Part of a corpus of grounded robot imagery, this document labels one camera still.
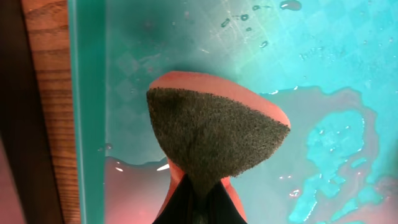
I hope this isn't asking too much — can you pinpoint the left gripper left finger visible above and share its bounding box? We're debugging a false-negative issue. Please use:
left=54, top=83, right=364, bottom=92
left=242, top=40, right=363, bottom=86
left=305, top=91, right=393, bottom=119
left=153, top=175, right=194, bottom=224

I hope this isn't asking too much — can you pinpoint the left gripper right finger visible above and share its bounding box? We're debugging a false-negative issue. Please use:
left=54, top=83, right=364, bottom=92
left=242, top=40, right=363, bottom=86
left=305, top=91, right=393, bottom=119
left=194, top=181, right=247, bottom=224

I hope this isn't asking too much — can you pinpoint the green and orange sponge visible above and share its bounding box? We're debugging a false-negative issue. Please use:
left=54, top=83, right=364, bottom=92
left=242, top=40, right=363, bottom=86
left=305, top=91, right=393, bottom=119
left=146, top=71, right=291, bottom=223

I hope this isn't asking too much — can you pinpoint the black rectangular tray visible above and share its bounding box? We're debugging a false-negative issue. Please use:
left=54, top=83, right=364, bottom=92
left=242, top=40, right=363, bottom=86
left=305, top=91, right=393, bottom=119
left=1, top=0, right=63, bottom=224

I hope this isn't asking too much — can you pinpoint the teal plastic tray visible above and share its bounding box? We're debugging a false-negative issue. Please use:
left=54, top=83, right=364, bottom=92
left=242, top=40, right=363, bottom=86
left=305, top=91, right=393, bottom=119
left=67, top=0, right=397, bottom=224

